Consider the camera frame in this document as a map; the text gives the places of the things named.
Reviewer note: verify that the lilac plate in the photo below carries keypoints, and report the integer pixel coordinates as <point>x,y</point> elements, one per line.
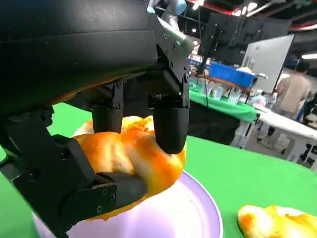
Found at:
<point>173,218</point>

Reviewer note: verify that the blue plastic bin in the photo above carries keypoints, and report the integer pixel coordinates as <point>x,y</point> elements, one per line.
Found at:
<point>227,72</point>

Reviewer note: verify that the black monitor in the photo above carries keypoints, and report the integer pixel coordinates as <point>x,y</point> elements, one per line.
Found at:
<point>223,37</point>

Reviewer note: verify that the white board panel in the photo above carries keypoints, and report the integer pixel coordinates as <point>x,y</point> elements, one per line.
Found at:
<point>267,59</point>

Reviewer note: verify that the white workshop table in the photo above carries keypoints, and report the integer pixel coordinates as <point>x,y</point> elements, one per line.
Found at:
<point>284,126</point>

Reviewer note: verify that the black backdrop curtain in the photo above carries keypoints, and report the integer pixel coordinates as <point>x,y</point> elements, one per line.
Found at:
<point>213,126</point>

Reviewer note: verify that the person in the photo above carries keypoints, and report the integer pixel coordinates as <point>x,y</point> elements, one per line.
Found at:
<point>292,91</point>

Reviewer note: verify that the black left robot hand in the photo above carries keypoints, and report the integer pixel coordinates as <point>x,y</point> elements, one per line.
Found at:
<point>74,44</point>

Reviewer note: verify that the orange white toy bread roll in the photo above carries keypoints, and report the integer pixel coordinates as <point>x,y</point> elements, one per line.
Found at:
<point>272,223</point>
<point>119,148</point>

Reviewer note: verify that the green table cloth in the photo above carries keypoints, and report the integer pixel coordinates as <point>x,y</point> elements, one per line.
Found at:
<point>235,173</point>

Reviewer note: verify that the green covered workshop table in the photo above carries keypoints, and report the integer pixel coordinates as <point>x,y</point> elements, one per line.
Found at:
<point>223,105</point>

